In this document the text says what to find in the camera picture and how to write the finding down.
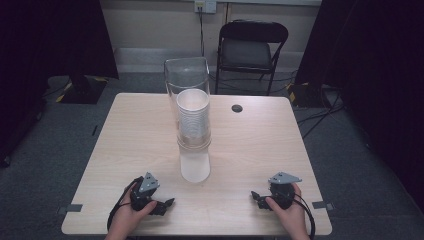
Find white wall socket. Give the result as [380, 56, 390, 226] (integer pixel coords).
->
[194, 0, 218, 15]

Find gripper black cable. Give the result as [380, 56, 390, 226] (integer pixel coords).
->
[292, 192, 316, 240]
[106, 176, 144, 232]

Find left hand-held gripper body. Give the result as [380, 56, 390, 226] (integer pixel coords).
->
[129, 171, 161, 215]

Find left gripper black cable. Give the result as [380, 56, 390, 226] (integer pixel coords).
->
[106, 176, 144, 232]

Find black floor cables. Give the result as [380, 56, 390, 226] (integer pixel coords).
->
[294, 89, 346, 139]

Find grey tape strip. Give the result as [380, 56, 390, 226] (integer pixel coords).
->
[311, 200, 335, 211]
[57, 203, 84, 216]

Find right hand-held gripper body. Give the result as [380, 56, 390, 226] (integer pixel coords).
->
[267, 171, 303, 211]

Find clear plastic cup dispenser tube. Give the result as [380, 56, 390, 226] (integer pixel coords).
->
[163, 56, 213, 151]

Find dark curtain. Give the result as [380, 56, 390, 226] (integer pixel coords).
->
[294, 0, 424, 214]
[0, 0, 120, 168]

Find black wall cable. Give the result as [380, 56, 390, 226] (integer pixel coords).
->
[198, 11, 206, 58]

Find stack of white paper cups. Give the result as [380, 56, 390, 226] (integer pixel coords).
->
[175, 87, 212, 184]

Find black folding chair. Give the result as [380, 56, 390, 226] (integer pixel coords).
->
[214, 19, 290, 97]

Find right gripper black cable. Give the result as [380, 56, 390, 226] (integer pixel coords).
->
[292, 192, 316, 240]

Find person's left hand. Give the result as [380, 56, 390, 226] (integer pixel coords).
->
[107, 185, 158, 235]

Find person's right hand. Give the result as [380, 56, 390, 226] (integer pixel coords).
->
[264, 183, 311, 235]

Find black stand base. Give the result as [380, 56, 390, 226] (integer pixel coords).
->
[59, 75, 109, 105]
[287, 81, 336, 108]

